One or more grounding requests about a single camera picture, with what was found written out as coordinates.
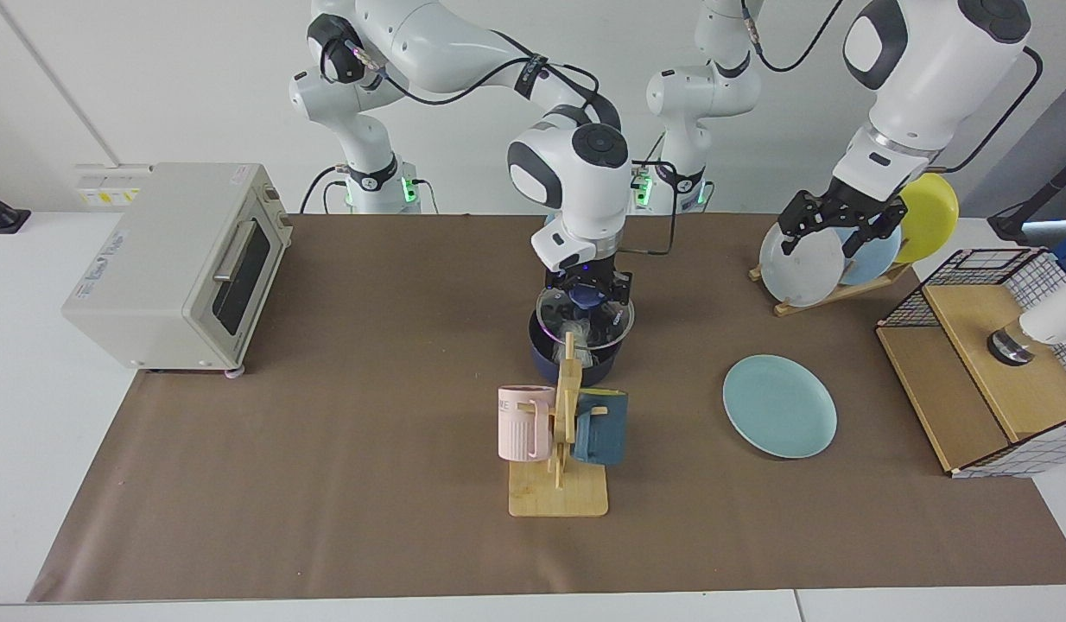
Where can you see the yellow plate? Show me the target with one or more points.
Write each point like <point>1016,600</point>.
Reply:
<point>930,216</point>

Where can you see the pale toaster oven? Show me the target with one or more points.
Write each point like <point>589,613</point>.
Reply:
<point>153,259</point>

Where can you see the white cylinder with silver end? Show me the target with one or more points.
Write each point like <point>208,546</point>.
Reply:
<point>1056,321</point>

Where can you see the black stand foot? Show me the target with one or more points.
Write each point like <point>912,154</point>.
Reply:
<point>2,216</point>

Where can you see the pale green plate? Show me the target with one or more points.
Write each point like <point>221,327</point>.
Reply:
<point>779,406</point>

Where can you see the brown table cloth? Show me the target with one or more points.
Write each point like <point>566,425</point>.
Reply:
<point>326,432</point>

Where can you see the dark teal cup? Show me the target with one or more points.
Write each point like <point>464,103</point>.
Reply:
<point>604,432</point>

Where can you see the light blue plate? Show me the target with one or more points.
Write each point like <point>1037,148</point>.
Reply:
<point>874,255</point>

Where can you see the white plate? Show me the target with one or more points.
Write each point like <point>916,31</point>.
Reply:
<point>801,272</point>

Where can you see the white vermicelli bundle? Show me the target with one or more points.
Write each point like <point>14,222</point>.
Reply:
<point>578,333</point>

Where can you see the pink ribbed cup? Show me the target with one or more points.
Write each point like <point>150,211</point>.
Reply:
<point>524,428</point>

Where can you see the white wall socket strip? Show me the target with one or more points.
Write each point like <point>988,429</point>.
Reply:
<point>110,186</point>

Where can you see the wooden plate rack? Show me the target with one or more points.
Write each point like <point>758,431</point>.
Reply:
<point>831,298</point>

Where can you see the wooden cup stand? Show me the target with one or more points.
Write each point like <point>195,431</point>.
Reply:
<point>559,497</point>

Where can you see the glass lid with blue knob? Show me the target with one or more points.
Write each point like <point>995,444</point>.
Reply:
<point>555,315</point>

